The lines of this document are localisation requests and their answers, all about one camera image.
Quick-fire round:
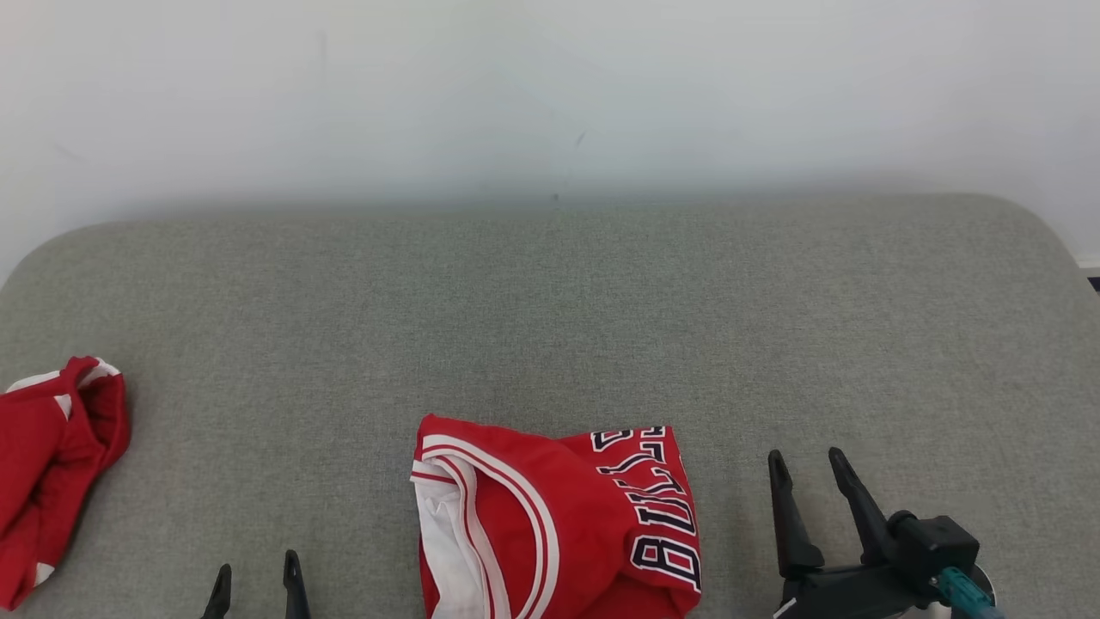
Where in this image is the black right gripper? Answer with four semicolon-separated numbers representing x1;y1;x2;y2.
767;447;939;619

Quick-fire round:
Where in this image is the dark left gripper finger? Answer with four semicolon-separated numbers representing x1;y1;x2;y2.
283;550;313;619
200;563;234;619

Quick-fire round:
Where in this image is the red shorts white waistband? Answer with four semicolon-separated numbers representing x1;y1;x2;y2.
0;356;132;611

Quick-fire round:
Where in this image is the red white basketball jersey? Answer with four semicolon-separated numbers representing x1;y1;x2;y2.
411;414;704;619

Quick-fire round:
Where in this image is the grey fabric sofa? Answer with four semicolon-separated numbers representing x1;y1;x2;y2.
0;193;1100;619

